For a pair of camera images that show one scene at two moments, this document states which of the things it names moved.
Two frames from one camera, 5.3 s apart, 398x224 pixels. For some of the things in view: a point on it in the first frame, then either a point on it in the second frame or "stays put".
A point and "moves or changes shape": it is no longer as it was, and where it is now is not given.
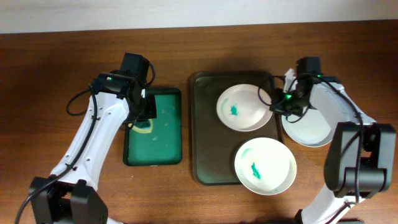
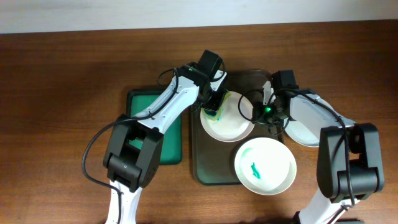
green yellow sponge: (144, 126) moves or changes shape
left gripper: (152, 112) -> (216, 104)
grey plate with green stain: (307, 128) stays put
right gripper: (277, 106) -> (259, 108)
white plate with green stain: (265, 166) stays put
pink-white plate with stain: (244, 107) moves or changes shape
